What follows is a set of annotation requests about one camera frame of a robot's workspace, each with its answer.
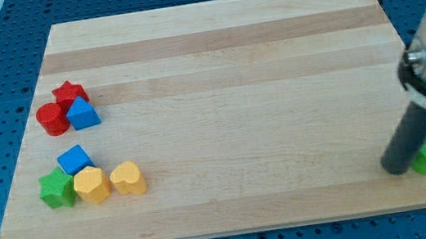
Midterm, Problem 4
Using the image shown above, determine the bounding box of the yellow hexagon block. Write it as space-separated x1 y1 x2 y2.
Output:
74 166 111 205

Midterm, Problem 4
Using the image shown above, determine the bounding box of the light wooden board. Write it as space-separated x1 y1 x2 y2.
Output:
0 0 426 239

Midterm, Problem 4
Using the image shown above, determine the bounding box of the yellow heart block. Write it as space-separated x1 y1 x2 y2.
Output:
110 161 148 196

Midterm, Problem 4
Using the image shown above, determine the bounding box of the blue triangle block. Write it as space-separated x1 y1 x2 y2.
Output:
65 97 101 131

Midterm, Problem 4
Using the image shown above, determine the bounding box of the blue cube block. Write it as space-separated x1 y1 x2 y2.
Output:
56 145 94 175

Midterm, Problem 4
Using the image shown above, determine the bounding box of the red star block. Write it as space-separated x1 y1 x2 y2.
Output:
52 81 90 112

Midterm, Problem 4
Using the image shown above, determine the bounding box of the red cylinder block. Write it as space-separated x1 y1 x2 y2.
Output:
36 102 70 137

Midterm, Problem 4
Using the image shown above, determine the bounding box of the green star block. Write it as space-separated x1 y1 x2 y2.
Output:
38 166 77 210

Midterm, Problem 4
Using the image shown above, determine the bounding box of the dark grey cylindrical pointer rod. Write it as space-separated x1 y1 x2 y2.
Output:
380 102 426 175

